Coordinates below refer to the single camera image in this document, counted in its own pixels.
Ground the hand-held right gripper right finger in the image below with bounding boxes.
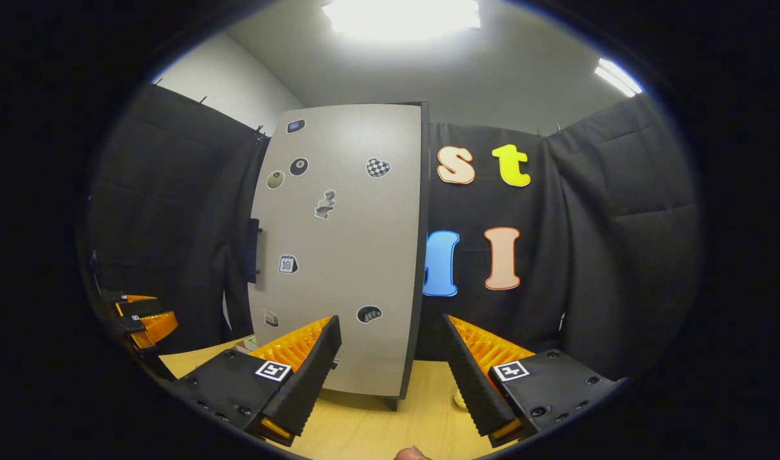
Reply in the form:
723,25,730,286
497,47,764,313
442,313,627,448

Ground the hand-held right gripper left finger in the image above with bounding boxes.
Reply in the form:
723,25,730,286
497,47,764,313
176,314,342,447

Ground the dark grey cabinet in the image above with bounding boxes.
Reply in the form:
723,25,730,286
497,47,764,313
390,101,431,411

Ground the black cabinet door handle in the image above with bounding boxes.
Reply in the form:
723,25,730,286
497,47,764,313
245,218,263,284

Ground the black backdrop cloth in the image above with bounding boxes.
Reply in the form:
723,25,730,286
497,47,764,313
86,83,703,384

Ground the ceiling light panel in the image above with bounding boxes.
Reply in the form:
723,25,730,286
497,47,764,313
594,57,644,98
321,0,481,39

